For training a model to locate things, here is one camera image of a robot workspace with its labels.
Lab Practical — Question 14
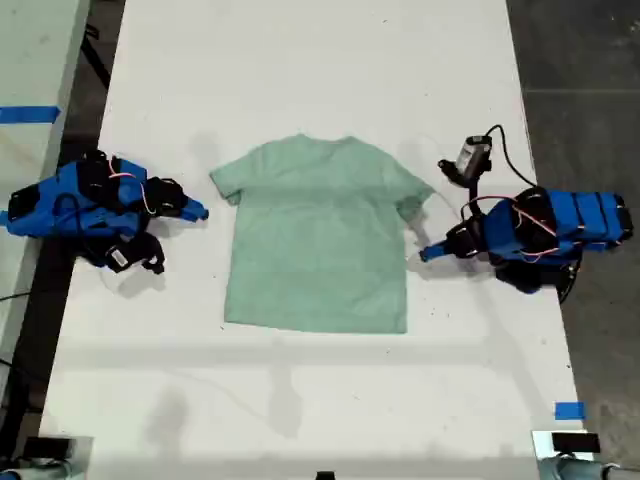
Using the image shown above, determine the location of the black diagonal strut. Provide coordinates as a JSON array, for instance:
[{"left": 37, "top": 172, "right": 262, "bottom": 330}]
[{"left": 82, "top": 19, "right": 114, "bottom": 89}]

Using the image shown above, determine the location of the gripper camera stalk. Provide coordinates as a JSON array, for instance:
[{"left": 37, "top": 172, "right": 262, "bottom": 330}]
[
  {"left": 437, "top": 157, "right": 490, "bottom": 221},
  {"left": 130, "top": 232, "right": 166, "bottom": 275}
]

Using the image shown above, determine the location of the small black box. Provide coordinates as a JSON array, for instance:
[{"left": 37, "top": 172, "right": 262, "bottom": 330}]
[
  {"left": 23, "top": 436, "right": 71, "bottom": 459},
  {"left": 551, "top": 432, "right": 601, "bottom": 454}
]

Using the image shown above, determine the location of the pale grey tube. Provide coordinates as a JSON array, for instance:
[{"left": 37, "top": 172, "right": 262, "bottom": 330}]
[
  {"left": 542, "top": 455, "right": 621, "bottom": 480},
  {"left": 0, "top": 457, "right": 71, "bottom": 480}
]

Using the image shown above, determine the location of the pale side table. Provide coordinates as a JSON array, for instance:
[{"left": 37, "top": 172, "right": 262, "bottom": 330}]
[{"left": 0, "top": 0, "right": 91, "bottom": 381}]

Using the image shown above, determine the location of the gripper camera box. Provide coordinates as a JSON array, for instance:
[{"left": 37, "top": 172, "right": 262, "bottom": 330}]
[
  {"left": 455, "top": 134, "right": 494, "bottom": 176},
  {"left": 102, "top": 244, "right": 136, "bottom": 275}
]

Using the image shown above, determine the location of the pale green T-shirt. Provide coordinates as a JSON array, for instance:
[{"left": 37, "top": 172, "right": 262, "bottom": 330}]
[{"left": 208, "top": 133, "right": 435, "bottom": 335}]

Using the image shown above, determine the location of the long blue tape strip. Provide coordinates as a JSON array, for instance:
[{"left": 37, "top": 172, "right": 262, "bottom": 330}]
[{"left": 0, "top": 105, "right": 62, "bottom": 124}]

